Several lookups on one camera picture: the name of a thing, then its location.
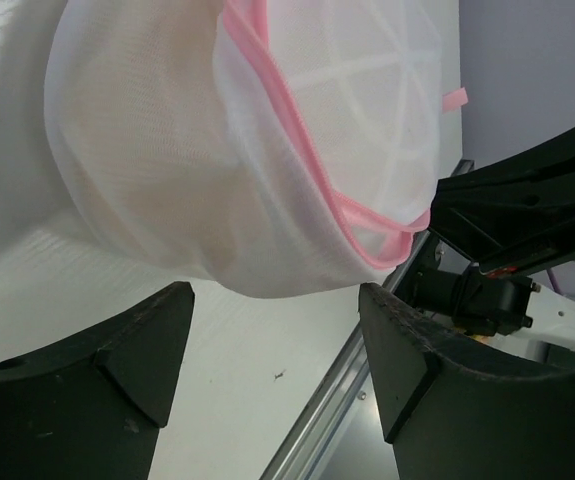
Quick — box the beige bra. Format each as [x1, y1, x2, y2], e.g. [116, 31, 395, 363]
[56, 11, 252, 276]

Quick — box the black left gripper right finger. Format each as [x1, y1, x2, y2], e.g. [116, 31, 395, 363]
[359, 284, 575, 479]

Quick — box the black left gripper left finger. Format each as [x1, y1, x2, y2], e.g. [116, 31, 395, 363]
[0, 282, 195, 480]

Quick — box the aluminium rail frame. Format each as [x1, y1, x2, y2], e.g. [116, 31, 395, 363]
[259, 158, 476, 480]

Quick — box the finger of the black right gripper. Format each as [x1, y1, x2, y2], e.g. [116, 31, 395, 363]
[429, 127, 575, 273]

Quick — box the white mesh laundry bag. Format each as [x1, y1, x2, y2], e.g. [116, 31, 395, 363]
[44, 1, 467, 298]

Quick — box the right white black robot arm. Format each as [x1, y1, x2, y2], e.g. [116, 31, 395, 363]
[404, 127, 575, 351]

